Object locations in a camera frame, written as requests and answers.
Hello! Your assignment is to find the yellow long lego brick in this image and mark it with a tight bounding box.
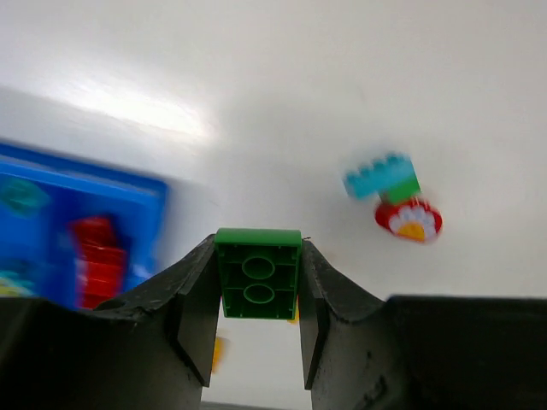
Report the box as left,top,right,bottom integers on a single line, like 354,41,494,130
211,336,229,374

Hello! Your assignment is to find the teal green number lego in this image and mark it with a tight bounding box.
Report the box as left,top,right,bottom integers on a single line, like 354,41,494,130
1,177,50,217

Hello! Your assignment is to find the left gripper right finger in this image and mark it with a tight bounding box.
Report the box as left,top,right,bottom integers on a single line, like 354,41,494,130
298,241,546,409

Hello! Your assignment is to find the blue compartment tray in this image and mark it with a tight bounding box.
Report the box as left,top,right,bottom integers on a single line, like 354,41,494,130
1,143,168,308

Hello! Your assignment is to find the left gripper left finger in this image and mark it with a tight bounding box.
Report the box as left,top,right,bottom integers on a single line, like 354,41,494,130
1,236,221,409

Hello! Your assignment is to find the red square lego brick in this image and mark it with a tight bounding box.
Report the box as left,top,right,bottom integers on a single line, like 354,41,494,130
70,215,127,309

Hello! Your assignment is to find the red flower print lego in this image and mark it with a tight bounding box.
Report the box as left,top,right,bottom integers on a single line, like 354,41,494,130
374,197,443,243

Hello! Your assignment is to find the teal and green lego stack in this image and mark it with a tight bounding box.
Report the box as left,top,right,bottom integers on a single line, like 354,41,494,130
343,152,421,204

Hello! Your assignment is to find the green two-stud lego brick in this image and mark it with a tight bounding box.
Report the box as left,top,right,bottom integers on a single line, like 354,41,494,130
215,227,303,320

